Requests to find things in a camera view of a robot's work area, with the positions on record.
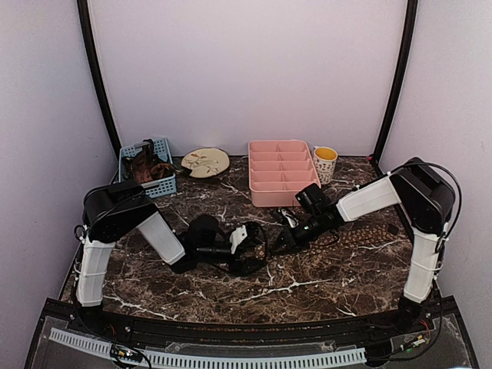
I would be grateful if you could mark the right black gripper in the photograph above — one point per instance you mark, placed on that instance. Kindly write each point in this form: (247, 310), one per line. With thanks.
(287, 237)

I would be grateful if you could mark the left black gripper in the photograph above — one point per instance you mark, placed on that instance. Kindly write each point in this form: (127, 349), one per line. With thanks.
(243, 268)

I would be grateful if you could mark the brown floral tie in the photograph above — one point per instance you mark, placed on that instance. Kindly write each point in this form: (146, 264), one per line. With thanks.
(367, 237)

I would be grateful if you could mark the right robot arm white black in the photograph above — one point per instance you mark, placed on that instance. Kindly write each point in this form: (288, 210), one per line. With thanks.
(428, 196)

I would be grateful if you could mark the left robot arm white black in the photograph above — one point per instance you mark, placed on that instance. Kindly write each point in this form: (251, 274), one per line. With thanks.
(114, 210)

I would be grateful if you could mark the dark brown ties in basket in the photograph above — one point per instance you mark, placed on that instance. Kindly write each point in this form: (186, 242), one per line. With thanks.
(146, 166)

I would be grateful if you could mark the pink divided organizer tray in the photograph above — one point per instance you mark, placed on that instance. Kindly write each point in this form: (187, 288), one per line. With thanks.
(278, 170)

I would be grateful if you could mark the white mug yellow inside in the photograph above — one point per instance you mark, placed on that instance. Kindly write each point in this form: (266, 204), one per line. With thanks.
(325, 160)

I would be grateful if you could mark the round floral plate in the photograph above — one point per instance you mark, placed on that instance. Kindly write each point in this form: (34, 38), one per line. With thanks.
(206, 162)

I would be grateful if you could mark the small green circuit board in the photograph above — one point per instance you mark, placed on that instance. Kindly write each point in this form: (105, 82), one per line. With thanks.
(123, 353)

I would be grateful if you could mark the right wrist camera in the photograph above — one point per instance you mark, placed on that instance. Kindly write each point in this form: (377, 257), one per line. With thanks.
(285, 217)

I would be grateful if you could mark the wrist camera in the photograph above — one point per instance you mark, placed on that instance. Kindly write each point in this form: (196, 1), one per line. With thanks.
(285, 217)
(205, 232)

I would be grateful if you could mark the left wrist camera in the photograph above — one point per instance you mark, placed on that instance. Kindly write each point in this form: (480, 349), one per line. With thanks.
(205, 232)

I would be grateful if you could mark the grey slotted cable duct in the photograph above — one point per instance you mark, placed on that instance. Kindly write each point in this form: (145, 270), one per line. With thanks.
(181, 355)

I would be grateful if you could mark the black front rail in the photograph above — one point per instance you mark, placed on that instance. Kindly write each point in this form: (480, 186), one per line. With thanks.
(140, 330)

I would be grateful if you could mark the right black frame post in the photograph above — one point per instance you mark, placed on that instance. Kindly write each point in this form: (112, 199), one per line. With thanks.
(398, 80)

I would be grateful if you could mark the black frame post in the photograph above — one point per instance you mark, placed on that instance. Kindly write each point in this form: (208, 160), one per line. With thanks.
(398, 80)
(96, 75)

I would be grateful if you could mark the left black frame post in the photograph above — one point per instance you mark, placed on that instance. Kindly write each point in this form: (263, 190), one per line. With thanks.
(96, 75)

